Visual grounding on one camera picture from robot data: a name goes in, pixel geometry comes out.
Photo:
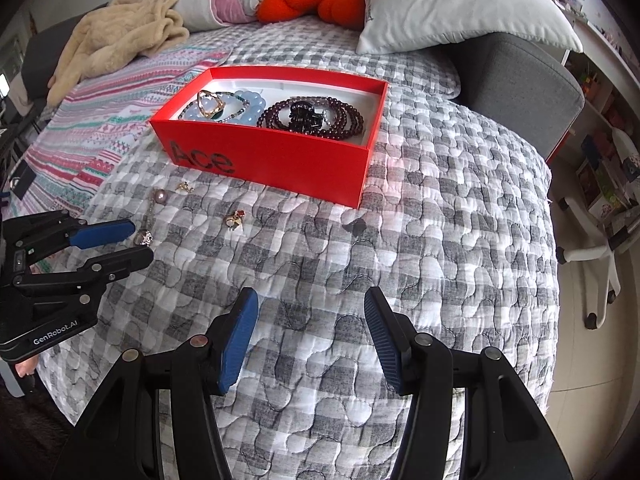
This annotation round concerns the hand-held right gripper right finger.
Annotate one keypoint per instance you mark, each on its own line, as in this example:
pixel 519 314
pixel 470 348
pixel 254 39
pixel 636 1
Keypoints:
pixel 387 345

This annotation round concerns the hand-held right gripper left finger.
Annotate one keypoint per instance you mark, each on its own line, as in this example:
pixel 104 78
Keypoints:
pixel 237 345

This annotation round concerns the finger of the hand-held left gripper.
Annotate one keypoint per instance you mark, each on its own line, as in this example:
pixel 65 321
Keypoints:
pixel 125 260
pixel 107 232

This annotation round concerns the pearl drop earring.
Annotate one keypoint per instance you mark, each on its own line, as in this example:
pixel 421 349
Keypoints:
pixel 161 196

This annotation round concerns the red cardboard box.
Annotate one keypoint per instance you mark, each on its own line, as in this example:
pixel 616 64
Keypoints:
pixel 300 170

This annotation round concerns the black hair claw clip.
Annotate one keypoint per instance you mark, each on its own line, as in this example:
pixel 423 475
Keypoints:
pixel 302 117

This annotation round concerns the small gold earring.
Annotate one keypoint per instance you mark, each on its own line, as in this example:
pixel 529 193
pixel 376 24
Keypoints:
pixel 185 187

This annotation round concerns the gray checked quilt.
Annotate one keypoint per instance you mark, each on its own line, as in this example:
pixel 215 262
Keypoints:
pixel 400 250

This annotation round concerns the striped patterned bed sheet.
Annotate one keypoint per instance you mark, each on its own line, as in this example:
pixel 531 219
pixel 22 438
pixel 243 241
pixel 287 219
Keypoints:
pixel 100 135

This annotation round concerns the black flat device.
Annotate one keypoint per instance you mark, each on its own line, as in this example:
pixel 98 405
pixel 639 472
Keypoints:
pixel 24 180

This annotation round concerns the dark gray cushion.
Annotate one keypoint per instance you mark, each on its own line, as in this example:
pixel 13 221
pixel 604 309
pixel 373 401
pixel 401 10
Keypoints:
pixel 45 60

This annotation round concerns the beige plush blanket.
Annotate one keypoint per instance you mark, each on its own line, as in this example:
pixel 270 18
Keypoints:
pixel 115 35

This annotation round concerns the white office chair base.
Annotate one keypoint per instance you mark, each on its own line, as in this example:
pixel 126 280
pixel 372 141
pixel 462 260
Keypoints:
pixel 600 255

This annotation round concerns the gray armchair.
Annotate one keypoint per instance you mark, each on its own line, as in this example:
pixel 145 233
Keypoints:
pixel 520 90

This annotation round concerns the cluttered shelf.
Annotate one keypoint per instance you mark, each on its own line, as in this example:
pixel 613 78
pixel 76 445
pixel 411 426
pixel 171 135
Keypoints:
pixel 600 85

